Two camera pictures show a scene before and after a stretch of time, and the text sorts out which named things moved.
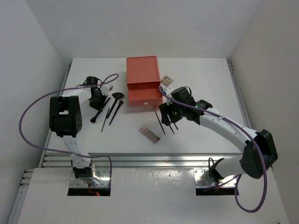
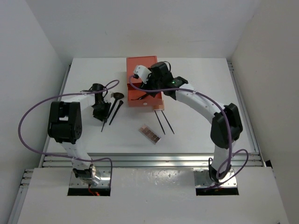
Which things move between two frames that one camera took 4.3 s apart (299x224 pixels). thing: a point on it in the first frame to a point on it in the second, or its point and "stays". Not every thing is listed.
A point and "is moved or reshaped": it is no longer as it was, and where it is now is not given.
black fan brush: x=117 y=95 stays
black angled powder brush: x=93 y=120 is moved or reshaped
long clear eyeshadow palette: x=149 y=135 stays
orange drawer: x=144 y=94 stays
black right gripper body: x=173 y=106 to x=152 y=84
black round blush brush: x=121 y=102 stays
